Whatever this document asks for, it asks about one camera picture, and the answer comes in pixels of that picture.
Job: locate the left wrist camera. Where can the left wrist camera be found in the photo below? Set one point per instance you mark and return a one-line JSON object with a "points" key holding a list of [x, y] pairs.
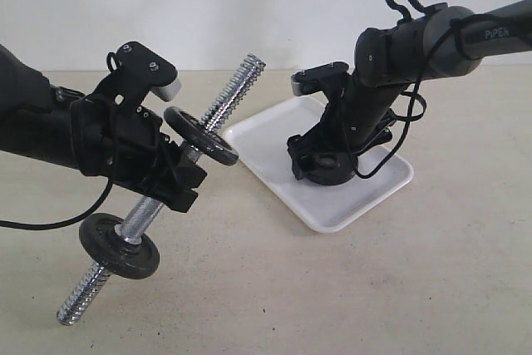
{"points": [[160, 75]]}

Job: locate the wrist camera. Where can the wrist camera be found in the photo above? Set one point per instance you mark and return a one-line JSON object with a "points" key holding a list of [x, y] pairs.
{"points": [[160, 75], [326, 78]]}

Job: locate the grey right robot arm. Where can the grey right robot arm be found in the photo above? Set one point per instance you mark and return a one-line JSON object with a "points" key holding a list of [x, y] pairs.
{"points": [[447, 41]]}

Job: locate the white plastic tray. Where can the white plastic tray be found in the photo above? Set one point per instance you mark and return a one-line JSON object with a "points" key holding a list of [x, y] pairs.
{"points": [[261, 141]]}

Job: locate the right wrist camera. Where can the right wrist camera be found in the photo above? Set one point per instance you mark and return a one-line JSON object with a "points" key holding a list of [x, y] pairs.
{"points": [[326, 78]]}

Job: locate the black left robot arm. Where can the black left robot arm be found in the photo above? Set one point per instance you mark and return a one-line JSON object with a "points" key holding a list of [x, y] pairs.
{"points": [[36, 117]]}

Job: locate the black near-end weight plate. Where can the black near-end weight plate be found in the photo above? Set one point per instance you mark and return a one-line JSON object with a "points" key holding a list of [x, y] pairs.
{"points": [[98, 236]]}

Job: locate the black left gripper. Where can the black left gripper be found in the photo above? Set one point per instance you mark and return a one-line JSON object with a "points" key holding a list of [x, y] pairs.
{"points": [[133, 153]]}

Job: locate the black far-end weight plate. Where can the black far-end weight plate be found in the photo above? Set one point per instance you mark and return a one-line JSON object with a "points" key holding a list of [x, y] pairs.
{"points": [[207, 142]]}

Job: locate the chrome dumbbell bar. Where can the chrome dumbbell bar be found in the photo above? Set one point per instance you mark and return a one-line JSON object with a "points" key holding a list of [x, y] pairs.
{"points": [[135, 224]]}

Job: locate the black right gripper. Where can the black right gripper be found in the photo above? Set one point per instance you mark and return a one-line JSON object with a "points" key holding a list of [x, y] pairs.
{"points": [[348, 127]]}

